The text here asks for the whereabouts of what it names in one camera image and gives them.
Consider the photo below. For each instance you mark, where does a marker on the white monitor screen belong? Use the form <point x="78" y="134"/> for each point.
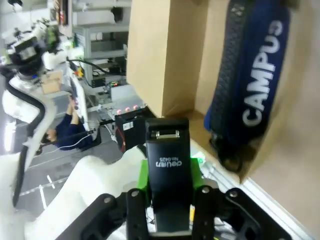
<point x="80" y="100"/>

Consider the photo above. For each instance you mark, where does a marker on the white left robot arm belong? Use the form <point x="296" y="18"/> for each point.
<point x="75" y="200"/>

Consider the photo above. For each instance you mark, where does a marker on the brown carton on bench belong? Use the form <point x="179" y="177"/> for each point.
<point x="52" y="83"/>

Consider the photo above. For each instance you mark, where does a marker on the aluminium table edge rail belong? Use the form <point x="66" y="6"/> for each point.
<point x="262" y="200"/>

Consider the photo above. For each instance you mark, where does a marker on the grey metal rack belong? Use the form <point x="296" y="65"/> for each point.
<point x="100" y="50"/>

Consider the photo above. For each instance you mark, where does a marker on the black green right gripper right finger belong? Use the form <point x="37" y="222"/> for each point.
<point x="212" y="215"/>

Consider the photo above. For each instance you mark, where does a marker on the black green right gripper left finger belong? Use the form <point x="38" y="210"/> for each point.
<point x="135" y="215"/>

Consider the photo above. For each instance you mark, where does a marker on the seated person in blue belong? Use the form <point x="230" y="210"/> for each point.
<point x="67" y="125"/>

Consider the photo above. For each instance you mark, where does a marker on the black deli stapler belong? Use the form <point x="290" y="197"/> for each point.
<point x="170" y="175"/>

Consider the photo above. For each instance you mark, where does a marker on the navy blue CAMPUS pouch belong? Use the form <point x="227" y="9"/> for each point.
<point x="257" y="75"/>

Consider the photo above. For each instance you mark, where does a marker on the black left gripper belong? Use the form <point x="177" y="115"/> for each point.
<point x="26" y="56"/>

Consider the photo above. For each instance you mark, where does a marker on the open brown cardboard box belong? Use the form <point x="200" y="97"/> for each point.
<point x="150" y="50"/>

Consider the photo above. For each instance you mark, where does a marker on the grey control box red lights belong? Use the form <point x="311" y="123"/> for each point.
<point x="125" y="97"/>

